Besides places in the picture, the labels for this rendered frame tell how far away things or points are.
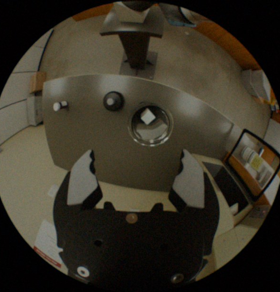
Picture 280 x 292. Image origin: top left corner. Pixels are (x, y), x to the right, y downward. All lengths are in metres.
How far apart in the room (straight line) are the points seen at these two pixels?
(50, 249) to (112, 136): 0.80
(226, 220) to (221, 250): 0.13
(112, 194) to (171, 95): 0.72
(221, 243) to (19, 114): 2.93
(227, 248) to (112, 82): 0.80
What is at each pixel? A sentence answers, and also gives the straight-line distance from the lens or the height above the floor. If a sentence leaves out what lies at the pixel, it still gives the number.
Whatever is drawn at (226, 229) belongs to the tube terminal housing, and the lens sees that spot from 0.44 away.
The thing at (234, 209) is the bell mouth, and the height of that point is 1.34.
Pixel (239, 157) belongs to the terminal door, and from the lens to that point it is 0.76.
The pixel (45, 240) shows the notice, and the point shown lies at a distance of 0.77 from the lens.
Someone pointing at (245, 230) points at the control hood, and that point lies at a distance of 0.41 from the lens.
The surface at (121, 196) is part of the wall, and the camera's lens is 0.73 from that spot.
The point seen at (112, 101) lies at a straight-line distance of 0.38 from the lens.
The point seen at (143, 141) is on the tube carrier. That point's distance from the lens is 0.23.
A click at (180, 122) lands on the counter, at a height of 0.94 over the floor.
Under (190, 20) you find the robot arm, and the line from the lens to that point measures 0.45.
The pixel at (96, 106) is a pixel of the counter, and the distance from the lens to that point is 0.48.
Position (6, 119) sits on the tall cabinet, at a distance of 2.48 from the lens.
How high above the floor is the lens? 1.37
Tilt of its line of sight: 61 degrees down
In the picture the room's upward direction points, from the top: 177 degrees counter-clockwise
